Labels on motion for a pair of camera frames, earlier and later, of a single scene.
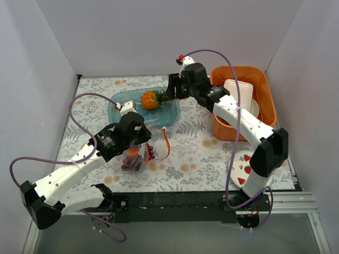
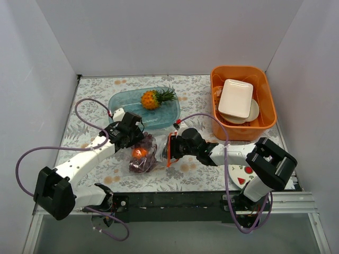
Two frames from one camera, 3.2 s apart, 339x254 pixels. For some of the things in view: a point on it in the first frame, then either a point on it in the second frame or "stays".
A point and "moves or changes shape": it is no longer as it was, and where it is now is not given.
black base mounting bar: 184,207 stays
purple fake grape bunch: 133,162 -> 143,165
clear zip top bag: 157,147 moves or changes shape
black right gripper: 172,86 -> 172,147
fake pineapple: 152,99 stays
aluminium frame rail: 300,202 stays
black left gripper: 144,134 stays
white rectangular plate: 246,91 stays
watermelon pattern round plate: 241,169 stays
